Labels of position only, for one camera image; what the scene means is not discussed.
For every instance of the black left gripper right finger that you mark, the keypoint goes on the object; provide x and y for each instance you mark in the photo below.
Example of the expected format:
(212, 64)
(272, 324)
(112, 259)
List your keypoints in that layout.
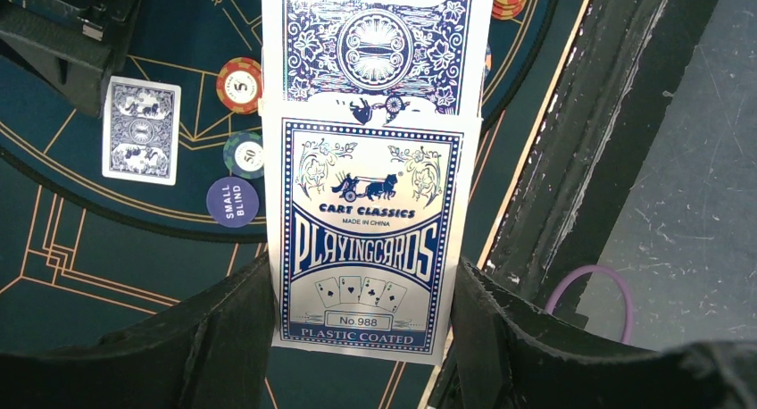
(512, 354)

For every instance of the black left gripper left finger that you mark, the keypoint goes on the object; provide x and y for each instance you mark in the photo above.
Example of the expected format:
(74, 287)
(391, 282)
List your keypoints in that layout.
(209, 351)

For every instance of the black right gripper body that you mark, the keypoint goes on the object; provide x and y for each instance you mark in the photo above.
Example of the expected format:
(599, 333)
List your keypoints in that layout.
(74, 46)

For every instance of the dealt card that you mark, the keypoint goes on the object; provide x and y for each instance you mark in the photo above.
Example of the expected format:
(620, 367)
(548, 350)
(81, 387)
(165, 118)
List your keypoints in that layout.
(141, 131)

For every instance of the blue small blind button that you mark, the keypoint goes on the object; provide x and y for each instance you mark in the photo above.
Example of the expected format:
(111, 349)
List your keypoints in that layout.
(232, 202)

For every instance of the red chip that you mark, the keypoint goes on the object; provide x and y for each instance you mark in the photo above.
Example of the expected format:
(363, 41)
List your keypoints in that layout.
(239, 85)

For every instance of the blue playing card deck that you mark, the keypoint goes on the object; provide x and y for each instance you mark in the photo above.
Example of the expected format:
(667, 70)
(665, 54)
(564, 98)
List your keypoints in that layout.
(364, 227)

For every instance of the green chip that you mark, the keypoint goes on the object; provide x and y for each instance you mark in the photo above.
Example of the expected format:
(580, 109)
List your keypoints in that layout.
(243, 155)

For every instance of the purple white poker chip stack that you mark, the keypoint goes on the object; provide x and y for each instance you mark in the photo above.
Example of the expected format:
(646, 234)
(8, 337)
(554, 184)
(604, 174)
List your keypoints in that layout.
(488, 62)

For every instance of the card sliding from deck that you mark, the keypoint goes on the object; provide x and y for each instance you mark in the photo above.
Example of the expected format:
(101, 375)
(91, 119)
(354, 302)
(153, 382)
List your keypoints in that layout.
(360, 57)

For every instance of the dark green poker mat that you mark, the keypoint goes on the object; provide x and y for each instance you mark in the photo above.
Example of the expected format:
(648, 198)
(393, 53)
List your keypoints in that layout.
(69, 275)

